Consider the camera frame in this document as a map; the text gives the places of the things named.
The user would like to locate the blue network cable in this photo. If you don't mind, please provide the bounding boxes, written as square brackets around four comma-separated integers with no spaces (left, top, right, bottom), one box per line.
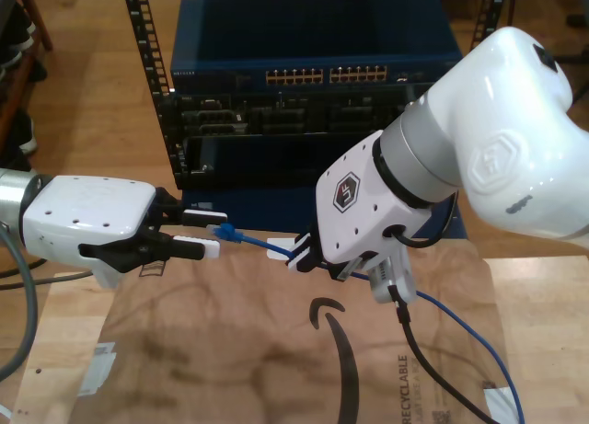
[206,221,526,424]

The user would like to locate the white tape strip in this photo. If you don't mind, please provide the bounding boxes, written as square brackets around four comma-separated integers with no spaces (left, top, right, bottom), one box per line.
[265,235,303,262]

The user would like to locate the dark blue box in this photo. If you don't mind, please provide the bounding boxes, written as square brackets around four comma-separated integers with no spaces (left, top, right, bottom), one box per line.
[181,187,468,241]

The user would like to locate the dark shoe white sole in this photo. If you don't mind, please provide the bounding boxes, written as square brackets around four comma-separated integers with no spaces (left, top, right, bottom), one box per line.
[6,109,39,156]
[0,41,49,83]
[0,0,38,48]
[0,150,39,173]

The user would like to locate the black open rack tray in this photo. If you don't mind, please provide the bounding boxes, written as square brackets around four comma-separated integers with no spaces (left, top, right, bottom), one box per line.
[174,130,386,190]

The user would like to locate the brown packing paper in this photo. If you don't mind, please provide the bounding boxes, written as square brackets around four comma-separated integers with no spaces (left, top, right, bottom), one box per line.
[68,223,511,424]

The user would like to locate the black rack server unit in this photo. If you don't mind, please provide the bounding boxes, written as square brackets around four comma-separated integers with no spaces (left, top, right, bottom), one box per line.
[158,81,432,138]

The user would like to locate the white paper label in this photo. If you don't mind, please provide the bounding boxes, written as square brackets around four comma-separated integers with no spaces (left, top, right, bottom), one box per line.
[80,352,117,396]

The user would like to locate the brown wooden shoe rack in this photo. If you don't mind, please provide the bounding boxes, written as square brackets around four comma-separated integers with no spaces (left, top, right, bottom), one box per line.
[0,0,54,143]

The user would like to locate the white paper sheet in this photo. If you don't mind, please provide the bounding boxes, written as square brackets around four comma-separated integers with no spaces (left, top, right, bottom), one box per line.
[481,380,522,421]

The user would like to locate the thin black cable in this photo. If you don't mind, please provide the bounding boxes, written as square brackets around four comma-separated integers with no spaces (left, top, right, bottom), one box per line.
[0,258,96,292]

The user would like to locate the long black camera cable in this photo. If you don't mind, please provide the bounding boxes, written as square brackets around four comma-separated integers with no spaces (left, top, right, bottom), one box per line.
[389,285,501,424]

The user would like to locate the blue network switch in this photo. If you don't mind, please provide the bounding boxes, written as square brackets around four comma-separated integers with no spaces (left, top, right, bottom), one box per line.
[168,0,464,94]

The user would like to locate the black metal rack frame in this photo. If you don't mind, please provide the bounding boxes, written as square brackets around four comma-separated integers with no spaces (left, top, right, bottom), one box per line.
[121,0,505,190]

